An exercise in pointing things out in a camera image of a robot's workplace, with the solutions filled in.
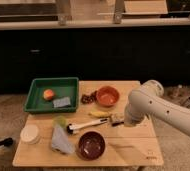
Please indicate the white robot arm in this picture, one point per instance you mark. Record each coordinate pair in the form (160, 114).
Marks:
(147, 100)

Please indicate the orange bowl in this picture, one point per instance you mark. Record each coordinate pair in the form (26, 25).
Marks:
(107, 96)

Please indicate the dark red bowl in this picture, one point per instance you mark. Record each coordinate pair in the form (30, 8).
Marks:
(91, 145)

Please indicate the dark grape bunch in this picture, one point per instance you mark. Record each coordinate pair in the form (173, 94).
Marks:
(88, 99)

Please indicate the yellow banana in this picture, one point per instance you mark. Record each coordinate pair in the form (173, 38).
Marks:
(100, 114)

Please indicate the grey sponge in tray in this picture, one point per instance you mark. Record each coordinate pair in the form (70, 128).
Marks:
(62, 102)

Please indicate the brown block brush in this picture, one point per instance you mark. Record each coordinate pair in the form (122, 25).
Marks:
(116, 119)

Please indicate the orange peach fruit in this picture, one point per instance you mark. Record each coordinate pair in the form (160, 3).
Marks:
(48, 94)

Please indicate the green lime ball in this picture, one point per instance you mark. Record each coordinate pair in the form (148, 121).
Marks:
(60, 120)

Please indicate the wooden folding table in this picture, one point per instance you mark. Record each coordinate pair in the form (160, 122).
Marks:
(125, 146)

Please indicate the green plastic tray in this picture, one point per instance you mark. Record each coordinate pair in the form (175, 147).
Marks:
(63, 87)

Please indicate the light blue cloth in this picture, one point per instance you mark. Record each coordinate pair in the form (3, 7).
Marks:
(60, 141)

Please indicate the bottles on floor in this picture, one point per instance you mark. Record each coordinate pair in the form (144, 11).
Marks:
(179, 93)

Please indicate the black handle at left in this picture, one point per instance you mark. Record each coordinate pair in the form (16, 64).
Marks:
(6, 142)

